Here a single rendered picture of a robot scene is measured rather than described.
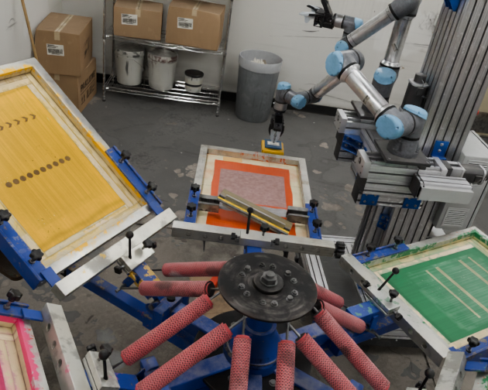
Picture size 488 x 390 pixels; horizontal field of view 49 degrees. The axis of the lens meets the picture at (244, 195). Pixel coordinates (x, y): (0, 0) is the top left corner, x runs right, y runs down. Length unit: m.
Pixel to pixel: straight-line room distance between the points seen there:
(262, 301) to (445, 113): 1.66
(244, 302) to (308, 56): 4.71
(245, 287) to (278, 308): 0.12
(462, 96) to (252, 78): 3.03
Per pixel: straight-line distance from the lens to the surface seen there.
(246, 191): 2.67
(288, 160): 2.97
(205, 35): 5.45
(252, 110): 5.66
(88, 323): 3.25
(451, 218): 3.19
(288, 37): 5.95
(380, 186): 2.73
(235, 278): 1.60
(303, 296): 1.59
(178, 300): 1.89
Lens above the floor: 2.36
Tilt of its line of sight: 32 degrees down
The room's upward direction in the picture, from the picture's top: 10 degrees clockwise
